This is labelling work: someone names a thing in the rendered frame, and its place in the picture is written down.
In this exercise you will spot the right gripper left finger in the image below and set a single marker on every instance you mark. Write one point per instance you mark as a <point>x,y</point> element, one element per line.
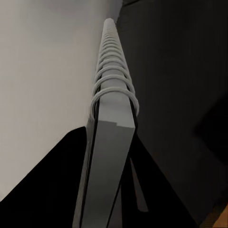
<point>46,197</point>

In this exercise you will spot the notebook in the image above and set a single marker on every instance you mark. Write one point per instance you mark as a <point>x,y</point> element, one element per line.
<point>114,110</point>

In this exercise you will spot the desk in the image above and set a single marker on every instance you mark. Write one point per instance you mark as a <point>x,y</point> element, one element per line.
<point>177,55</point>

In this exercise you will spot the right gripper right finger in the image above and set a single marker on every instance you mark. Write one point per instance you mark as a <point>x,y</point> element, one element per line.
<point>166,210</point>

